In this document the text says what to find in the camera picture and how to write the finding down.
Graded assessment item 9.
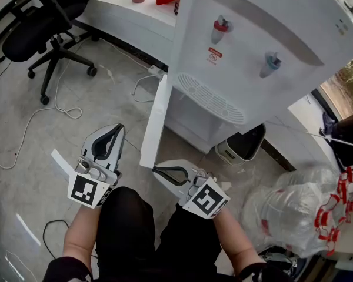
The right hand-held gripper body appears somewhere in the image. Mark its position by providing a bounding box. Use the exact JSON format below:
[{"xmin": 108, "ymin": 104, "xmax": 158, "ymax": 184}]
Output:
[{"xmin": 178, "ymin": 168, "xmax": 231, "ymax": 220}]

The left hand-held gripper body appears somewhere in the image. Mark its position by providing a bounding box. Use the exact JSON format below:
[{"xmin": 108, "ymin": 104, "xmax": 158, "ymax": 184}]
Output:
[{"xmin": 66, "ymin": 156, "xmax": 122, "ymax": 209}]

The white water dispenser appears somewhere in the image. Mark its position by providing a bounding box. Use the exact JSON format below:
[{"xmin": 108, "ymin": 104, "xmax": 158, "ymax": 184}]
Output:
[{"xmin": 164, "ymin": 0, "xmax": 353, "ymax": 155}]

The person's right forearm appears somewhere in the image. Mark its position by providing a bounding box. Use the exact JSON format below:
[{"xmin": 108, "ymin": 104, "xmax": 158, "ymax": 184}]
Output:
[{"xmin": 213, "ymin": 207, "xmax": 266, "ymax": 273}]

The person's left forearm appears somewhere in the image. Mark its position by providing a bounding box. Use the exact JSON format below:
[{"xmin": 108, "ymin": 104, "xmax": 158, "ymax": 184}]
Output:
[{"xmin": 62, "ymin": 206, "xmax": 102, "ymax": 273}]

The person's dark clothing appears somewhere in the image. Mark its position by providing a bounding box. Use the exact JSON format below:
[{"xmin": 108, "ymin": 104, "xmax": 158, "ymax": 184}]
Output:
[{"xmin": 42, "ymin": 186, "xmax": 295, "ymax": 282}]

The clear bag of empty bottles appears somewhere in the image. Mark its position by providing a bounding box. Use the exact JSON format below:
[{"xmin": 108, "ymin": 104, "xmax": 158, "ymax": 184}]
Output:
[{"xmin": 241, "ymin": 164, "xmax": 353, "ymax": 259}]

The white power strip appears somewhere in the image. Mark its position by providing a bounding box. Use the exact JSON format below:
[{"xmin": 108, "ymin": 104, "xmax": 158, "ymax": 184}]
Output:
[{"xmin": 148, "ymin": 65, "xmax": 166, "ymax": 78}]

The black patterned device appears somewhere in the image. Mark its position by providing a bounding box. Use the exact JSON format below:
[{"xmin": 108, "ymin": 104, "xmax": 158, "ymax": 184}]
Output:
[{"xmin": 257, "ymin": 245, "xmax": 307, "ymax": 282}]

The black office chair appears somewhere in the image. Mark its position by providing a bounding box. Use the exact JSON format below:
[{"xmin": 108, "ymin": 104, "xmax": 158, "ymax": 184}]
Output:
[{"xmin": 1, "ymin": 0, "xmax": 99, "ymax": 106}]

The thin white rod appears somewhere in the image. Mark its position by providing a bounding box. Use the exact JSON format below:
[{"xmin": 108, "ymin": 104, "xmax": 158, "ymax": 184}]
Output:
[{"xmin": 266, "ymin": 120, "xmax": 353, "ymax": 151}]

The white window ledge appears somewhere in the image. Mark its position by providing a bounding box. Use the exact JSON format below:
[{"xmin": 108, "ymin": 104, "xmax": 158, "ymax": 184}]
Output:
[{"xmin": 76, "ymin": 0, "xmax": 342, "ymax": 170}]

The dark grey cloth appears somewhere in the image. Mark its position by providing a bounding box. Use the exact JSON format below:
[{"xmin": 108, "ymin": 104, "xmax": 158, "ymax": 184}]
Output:
[{"xmin": 318, "ymin": 112, "xmax": 337, "ymax": 135}]

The black backpack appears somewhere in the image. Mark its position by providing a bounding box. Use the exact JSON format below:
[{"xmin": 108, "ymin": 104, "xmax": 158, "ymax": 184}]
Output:
[{"xmin": 328, "ymin": 113, "xmax": 353, "ymax": 170}]

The long white floor cable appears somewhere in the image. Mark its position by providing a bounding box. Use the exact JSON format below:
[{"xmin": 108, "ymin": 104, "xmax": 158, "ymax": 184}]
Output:
[{"xmin": 0, "ymin": 38, "xmax": 91, "ymax": 170}]

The short white power cable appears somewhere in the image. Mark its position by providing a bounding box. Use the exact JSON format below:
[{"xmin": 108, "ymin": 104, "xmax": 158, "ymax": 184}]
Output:
[{"xmin": 130, "ymin": 73, "xmax": 163, "ymax": 103}]

